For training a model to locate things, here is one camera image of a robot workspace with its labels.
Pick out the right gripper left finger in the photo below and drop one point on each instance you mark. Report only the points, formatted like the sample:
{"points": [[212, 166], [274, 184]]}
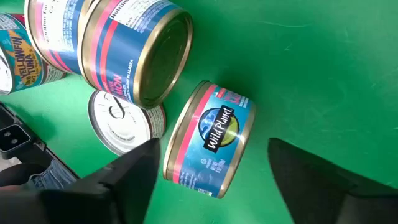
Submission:
{"points": [[130, 186]]}

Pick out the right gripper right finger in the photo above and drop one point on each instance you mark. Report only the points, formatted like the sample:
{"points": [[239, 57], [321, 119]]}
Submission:
{"points": [[304, 186]]}

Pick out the red albacore tuna can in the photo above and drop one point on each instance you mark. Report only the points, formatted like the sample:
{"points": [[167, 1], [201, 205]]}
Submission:
{"points": [[121, 121]]}

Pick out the blue pink salmon can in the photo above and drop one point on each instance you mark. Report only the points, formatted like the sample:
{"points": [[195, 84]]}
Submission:
{"points": [[56, 31], [124, 56], [208, 140]]}

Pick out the teal yellowfin tuna can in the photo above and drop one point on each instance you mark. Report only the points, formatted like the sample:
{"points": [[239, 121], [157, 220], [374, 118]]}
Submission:
{"points": [[21, 56]]}

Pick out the person's leg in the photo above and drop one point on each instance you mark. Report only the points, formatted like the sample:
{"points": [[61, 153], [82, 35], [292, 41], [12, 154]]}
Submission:
{"points": [[54, 177]]}

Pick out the black power socket block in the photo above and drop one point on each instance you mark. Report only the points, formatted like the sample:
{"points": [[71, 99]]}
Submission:
{"points": [[12, 138]]}

